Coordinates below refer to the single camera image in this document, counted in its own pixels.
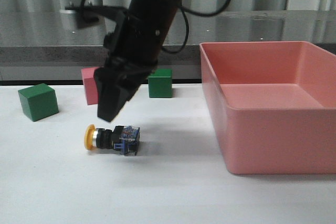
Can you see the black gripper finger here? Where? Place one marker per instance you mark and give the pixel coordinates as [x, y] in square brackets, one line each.
[108, 93]
[129, 86]

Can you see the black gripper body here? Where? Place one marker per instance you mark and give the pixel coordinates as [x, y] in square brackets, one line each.
[133, 46]

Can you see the yellow push button switch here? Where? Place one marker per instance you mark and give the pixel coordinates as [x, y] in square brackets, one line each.
[123, 139]

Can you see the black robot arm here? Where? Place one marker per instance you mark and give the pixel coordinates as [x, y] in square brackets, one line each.
[166, 7]

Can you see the pink wooden cube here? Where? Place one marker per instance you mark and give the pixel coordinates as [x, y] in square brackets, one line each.
[89, 84]

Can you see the green cube near bin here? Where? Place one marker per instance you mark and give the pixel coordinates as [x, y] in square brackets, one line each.
[160, 84]

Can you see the green cube at left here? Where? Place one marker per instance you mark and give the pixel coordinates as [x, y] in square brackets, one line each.
[38, 102]

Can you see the dark stone counter ledge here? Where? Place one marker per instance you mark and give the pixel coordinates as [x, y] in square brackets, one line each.
[48, 47]

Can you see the pink plastic bin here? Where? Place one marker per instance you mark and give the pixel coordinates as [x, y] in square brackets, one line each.
[272, 105]

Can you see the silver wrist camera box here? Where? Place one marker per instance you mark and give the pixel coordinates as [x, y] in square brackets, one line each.
[73, 19]

